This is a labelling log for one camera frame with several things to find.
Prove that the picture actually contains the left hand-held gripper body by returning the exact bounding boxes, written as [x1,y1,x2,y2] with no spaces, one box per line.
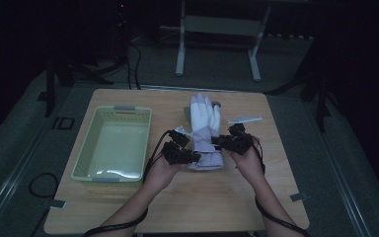
[160,126,193,166]

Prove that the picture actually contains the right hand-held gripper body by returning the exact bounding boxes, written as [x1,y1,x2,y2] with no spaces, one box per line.
[224,116,263,156]

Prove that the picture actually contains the lilac glove with white back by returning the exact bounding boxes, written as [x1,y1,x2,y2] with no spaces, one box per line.
[187,93,225,172]

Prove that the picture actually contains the person's left hand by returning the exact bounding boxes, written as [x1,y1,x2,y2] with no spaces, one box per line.
[143,154,187,196]

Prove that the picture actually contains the person's right hand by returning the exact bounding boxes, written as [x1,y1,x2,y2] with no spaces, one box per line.
[230,147,265,187]

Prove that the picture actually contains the pale green plastic basket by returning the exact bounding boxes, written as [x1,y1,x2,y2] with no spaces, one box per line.
[70,105,153,184]

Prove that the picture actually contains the black tripod stand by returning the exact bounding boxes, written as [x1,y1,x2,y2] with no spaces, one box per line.
[265,73,341,133]
[38,55,114,119]

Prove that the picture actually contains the white metal stand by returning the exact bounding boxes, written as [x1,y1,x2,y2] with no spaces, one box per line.
[159,0,310,83]

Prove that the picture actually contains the dark device with red light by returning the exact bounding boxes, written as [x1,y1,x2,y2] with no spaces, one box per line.
[113,0,131,65]

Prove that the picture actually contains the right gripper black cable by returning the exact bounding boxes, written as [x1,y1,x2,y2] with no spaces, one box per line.
[250,135,313,237]

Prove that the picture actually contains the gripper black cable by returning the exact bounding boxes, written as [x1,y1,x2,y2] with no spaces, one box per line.
[250,135,313,237]
[83,129,179,237]

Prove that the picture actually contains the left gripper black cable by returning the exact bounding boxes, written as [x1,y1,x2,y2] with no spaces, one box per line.
[83,129,179,237]

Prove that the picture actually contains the black hanging cables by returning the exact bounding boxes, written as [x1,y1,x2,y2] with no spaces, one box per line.
[124,40,143,91]

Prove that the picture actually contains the black looped floor cable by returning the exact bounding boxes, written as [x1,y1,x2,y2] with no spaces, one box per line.
[28,172,60,199]

